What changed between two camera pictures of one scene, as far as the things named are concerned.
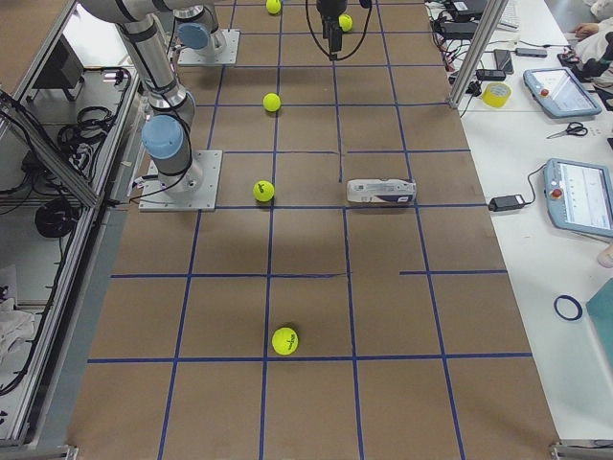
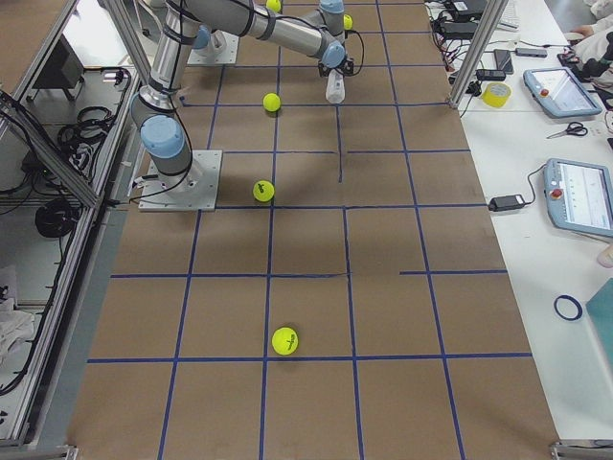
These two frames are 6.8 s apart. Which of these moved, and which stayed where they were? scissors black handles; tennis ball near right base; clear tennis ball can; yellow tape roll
Moved: clear tennis ball can
Stayed: tennis ball near right base; yellow tape roll; scissors black handles
